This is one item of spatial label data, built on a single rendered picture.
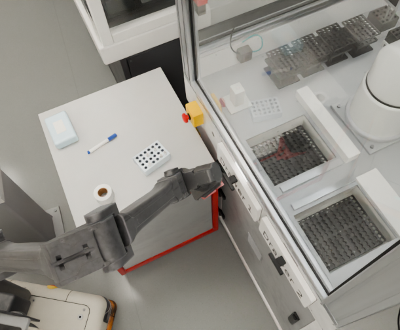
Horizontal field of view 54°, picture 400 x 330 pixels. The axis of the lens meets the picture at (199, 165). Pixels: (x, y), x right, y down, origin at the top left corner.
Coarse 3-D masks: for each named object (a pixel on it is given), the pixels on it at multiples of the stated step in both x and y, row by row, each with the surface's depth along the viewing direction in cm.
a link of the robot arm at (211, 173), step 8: (176, 168) 106; (200, 168) 108; (208, 168) 106; (216, 168) 108; (184, 176) 108; (192, 176) 107; (200, 176) 106; (208, 176) 105; (216, 176) 107; (192, 184) 107; (200, 184) 106
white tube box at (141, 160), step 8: (152, 144) 156; (160, 144) 156; (144, 152) 155; (152, 152) 155; (160, 152) 154; (168, 152) 154; (136, 160) 153; (144, 160) 153; (152, 160) 153; (160, 160) 153; (144, 168) 151; (152, 168) 152
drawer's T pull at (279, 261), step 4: (272, 256) 122; (280, 256) 122; (272, 260) 121; (276, 260) 121; (280, 260) 121; (284, 260) 121; (276, 264) 120; (280, 264) 120; (284, 264) 120; (276, 268) 120; (280, 268) 120; (280, 272) 119
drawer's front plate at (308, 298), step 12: (264, 216) 127; (264, 228) 128; (276, 240) 122; (276, 252) 126; (288, 252) 120; (288, 264) 119; (300, 276) 117; (300, 288) 118; (300, 300) 123; (312, 300) 114
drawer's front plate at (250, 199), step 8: (224, 152) 138; (224, 160) 141; (232, 160) 136; (224, 168) 146; (232, 168) 135; (240, 176) 133; (240, 184) 133; (240, 192) 138; (248, 192) 130; (248, 200) 133; (256, 200) 129; (256, 208) 128; (256, 216) 132
